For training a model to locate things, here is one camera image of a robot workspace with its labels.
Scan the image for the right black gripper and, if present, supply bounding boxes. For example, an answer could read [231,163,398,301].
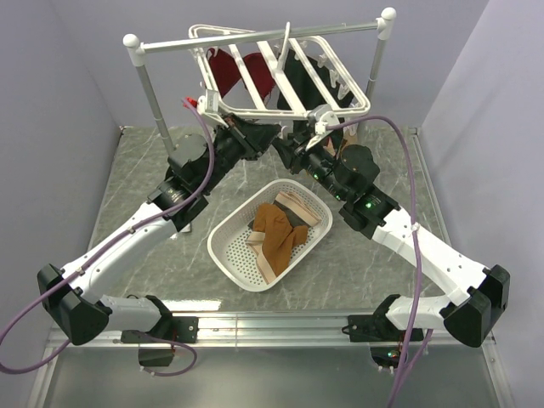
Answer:
[271,130,349,202]

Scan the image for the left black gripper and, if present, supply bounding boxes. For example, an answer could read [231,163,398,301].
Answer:
[200,111,281,193]

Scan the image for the white clip hanger frame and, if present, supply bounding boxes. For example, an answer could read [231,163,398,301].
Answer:
[189,22,378,123]

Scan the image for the orange-brown underwear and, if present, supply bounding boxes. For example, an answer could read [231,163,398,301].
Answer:
[246,226,309,284]

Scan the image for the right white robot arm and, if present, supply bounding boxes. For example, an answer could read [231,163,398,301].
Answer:
[272,139,510,348]

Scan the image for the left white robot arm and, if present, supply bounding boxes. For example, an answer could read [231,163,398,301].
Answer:
[37,115,281,345]

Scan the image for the black garment on hanger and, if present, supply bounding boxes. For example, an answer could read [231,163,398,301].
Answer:
[275,48,354,133]

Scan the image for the grey beige-banded underwear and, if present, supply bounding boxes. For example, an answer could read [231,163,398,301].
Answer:
[248,190,321,233]

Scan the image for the beige argyle sock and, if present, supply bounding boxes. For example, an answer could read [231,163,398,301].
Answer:
[324,126,358,158]

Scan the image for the red bra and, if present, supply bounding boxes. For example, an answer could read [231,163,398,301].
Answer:
[206,46,275,103]

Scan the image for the white perforated laundry basket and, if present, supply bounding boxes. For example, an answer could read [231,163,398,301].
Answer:
[207,178,332,292]

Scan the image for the silver drying rack stand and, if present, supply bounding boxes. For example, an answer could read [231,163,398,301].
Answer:
[122,7,399,233]

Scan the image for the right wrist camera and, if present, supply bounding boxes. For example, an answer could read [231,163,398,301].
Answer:
[305,105,340,150]

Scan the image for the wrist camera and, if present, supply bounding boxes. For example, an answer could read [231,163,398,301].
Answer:
[182,89,219,116]
[305,105,340,150]

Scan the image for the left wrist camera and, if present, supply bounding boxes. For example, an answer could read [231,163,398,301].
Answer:
[182,89,219,116]

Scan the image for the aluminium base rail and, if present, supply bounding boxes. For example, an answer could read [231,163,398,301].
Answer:
[46,309,498,349]

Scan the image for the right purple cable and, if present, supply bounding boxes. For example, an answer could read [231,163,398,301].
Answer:
[326,115,424,407]

